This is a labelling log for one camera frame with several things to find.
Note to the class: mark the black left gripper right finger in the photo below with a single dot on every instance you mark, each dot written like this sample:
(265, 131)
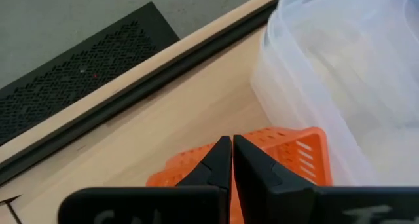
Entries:
(262, 184)

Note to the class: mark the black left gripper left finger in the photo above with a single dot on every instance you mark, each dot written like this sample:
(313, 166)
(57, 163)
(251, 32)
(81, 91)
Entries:
(209, 171)

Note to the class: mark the orange plastic basket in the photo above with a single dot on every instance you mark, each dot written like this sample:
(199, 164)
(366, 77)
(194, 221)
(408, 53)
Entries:
(294, 152)

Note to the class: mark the clear plastic basket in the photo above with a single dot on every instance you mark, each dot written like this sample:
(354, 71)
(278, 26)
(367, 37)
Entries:
(360, 103)
(343, 70)
(327, 37)

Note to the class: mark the black floor vent grille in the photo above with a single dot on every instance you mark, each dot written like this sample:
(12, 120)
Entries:
(82, 70)

